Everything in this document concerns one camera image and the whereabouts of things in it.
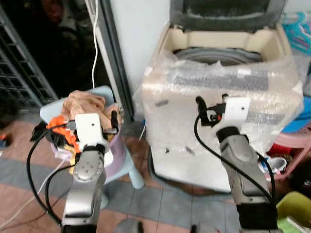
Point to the dark door frame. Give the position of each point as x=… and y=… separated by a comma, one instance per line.
x=114, y=58

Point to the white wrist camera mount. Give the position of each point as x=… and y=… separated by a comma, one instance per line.
x=238, y=110
x=90, y=128

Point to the round white cup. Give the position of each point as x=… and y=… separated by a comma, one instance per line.
x=276, y=165

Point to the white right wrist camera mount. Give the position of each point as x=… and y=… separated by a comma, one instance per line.
x=238, y=110

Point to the teal clothes hangers bunch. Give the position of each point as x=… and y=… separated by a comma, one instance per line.
x=297, y=31

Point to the light blue plastic stool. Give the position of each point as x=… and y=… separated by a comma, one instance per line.
x=131, y=170

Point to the blue plastic basin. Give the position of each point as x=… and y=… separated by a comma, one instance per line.
x=300, y=116

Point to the dark metal window grille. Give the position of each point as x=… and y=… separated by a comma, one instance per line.
x=19, y=68

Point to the orange garment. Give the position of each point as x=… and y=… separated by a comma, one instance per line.
x=68, y=132

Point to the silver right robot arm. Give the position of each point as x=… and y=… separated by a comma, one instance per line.
x=243, y=165

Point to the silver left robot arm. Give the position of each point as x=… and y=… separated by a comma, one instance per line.
x=87, y=184

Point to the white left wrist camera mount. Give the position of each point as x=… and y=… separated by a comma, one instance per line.
x=90, y=128

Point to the grey robot foot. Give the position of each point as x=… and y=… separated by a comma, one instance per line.
x=203, y=228
x=127, y=226

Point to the plastic-wrapped top-load washing machine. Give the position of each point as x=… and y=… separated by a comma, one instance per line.
x=194, y=131

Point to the pink plastic stool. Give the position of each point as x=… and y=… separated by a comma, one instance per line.
x=294, y=143

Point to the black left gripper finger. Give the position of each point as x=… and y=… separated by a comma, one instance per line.
x=60, y=138
x=115, y=120

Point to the dark grey washer lid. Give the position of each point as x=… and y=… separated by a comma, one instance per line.
x=223, y=12

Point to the yellow-green plastic bin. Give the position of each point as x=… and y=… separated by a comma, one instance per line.
x=294, y=206

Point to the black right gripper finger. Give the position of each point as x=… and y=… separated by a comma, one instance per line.
x=200, y=107

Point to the tan brown garment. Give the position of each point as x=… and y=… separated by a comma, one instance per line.
x=85, y=103

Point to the grey left robot foot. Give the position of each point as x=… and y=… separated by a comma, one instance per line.
x=127, y=226

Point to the grey right robot foot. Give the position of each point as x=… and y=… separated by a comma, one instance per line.
x=203, y=228

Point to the lavender laundry basket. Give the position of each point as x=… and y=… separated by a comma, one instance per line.
x=118, y=153

